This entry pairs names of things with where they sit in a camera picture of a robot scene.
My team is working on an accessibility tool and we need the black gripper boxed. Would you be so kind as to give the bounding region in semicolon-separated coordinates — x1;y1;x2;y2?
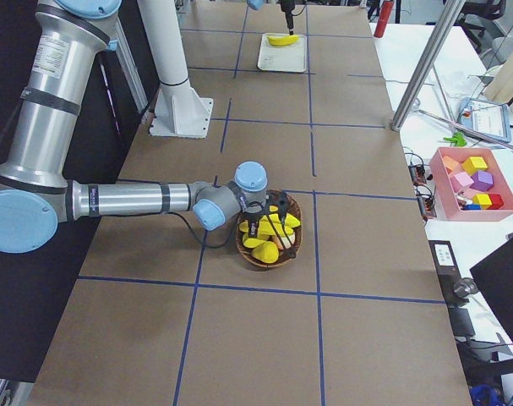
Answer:
280;0;294;35
243;189;288;238

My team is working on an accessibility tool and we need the brown wicker basket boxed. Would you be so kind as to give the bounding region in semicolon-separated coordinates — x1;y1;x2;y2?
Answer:
236;193;303;270

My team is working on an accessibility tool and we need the yellow mango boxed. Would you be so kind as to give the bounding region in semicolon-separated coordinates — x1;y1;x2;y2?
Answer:
251;241;279;264

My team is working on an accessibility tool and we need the white bear print tray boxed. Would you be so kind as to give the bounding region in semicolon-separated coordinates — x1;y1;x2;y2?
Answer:
257;33;307;73

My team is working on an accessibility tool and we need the red fire extinguisher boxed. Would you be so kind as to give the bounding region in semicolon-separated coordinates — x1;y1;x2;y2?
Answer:
374;0;395;38

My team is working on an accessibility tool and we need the black control box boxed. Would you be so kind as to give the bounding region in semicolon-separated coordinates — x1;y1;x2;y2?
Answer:
428;240;478;338

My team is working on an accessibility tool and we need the pink box of blocks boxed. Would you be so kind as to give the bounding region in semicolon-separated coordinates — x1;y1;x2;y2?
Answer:
429;147;513;222

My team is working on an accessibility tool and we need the teach pendant tablet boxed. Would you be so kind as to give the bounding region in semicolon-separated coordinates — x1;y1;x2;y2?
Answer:
457;97;511;143

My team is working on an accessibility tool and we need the black monitor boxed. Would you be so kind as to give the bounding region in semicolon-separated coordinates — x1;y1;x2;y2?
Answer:
470;237;513;342

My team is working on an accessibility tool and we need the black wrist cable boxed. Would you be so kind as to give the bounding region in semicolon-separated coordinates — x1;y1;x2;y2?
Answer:
171;202;297;260

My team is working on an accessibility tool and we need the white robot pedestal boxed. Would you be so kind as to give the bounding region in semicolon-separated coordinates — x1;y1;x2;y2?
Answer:
138;0;214;139

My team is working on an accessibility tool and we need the aluminium frame post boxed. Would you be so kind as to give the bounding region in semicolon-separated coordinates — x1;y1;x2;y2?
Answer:
390;0;466;132

